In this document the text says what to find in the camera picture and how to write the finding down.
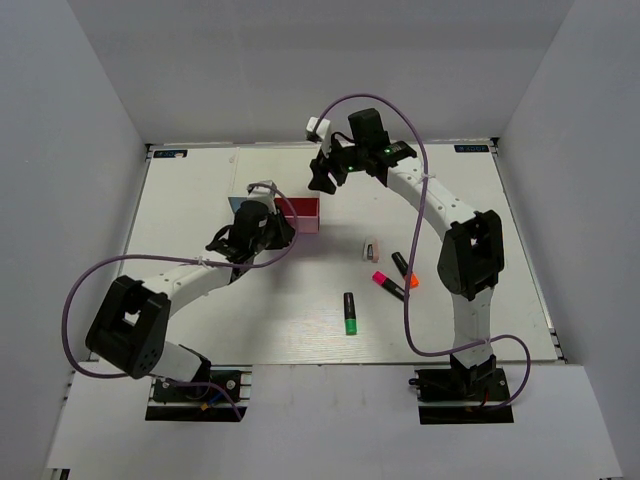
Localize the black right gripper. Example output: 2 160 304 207
309 132 369 195

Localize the pink drawer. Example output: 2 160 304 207
275 197 320 234

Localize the light blue drawer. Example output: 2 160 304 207
228 196 247 214

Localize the green highlighter black body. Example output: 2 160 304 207
343 292 357 336

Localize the orange highlighter black body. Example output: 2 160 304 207
391 251 420 289

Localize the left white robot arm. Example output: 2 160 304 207
85 200 296 399

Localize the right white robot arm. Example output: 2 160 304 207
306 108 504 399

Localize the white drawer organizer cabinet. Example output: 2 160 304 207
228 146 320 199

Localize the pink highlighter black body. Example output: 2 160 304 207
372 271 405 301

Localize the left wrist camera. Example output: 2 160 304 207
247 180 276 203

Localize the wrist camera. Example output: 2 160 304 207
247 180 276 203
305 117 332 157

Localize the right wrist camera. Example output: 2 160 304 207
305 117 332 157

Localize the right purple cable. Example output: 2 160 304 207
317 92 532 412

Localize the purple cable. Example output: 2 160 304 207
317 92 532 412
61 182 300 420

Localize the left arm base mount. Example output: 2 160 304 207
145 366 252 423

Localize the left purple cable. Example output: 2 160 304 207
61 182 300 420

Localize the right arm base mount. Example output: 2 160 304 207
408 368 514 425

